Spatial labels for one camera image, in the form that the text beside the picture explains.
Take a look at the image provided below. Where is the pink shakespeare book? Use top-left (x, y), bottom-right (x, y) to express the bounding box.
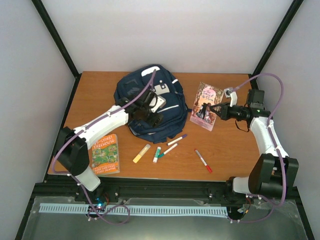
top-left (190, 82), bottom-right (224, 132)

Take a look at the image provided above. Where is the navy blue backpack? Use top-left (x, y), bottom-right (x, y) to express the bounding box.
top-left (113, 64), bottom-right (190, 144)

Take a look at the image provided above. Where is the orange treehouse book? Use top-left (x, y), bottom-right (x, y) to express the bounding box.
top-left (91, 134), bottom-right (120, 176)

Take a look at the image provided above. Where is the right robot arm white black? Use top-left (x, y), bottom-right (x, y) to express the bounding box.
top-left (210, 88), bottom-right (299, 198)

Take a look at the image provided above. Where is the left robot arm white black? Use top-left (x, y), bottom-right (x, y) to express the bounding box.
top-left (53, 90), bottom-right (166, 202)

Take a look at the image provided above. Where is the yellow highlighter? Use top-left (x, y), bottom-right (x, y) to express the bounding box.
top-left (132, 144), bottom-right (151, 164)

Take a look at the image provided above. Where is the purple cap marker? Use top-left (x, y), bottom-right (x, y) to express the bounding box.
top-left (166, 134), bottom-right (188, 146)

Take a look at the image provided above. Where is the green white glue stick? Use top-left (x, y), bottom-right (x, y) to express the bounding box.
top-left (152, 146), bottom-right (162, 163)

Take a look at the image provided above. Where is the green cap marker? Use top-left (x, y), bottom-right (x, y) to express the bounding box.
top-left (158, 143), bottom-right (179, 158)

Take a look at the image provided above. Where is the red marker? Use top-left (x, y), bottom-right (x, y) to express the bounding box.
top-left (194, 148), bottom-right (213, 173)

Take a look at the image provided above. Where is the metal front plate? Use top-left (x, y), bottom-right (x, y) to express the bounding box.
top-left (16, 196), bottom-right (314, 240)

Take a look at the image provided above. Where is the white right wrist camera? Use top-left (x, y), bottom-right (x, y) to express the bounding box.
top-left (223, 87), bottom-right (238, 107)

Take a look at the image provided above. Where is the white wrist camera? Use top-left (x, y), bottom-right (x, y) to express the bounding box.
top-left (223, 87), bottom-right (238, 107)
top-left (149, 95), bottom-right (166, 113)

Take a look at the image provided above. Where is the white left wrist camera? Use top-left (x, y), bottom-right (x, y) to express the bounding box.
top-left (149, 95), bottom-right (166, 113)

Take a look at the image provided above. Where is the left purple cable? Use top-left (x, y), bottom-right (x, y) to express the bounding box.
top-left (51, 68), bottom-right (158, 225)

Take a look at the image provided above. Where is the purple cable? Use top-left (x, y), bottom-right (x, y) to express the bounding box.
top-left (227, 72), bottom-right (287, 224)
top-left (51, 68), bottom-right (158, 225)

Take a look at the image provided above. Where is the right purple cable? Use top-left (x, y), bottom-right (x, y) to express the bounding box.
top-left (227, 72), bottom-right (287, 224)

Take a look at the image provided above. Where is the black aluminium frame rail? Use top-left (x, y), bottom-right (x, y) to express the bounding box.
top-left (31, 175), bottom-right (247, 206)

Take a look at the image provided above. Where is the right rear frame post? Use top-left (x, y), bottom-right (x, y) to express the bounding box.
top-left (251, 0), bottom-right (304, 76)

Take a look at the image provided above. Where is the frame post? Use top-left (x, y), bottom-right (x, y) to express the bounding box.
top-left (251, 0), bottom-right (304, 76)
top-left (31, 0), bottom-right (81, 80)

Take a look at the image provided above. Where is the light blue cable duct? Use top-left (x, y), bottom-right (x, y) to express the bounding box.
top-left (38, 203), bottom-right (228, 218)

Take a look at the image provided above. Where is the left rear frame post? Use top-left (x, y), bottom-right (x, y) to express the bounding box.
top-left (31, 0), bottom-right (81, 80)

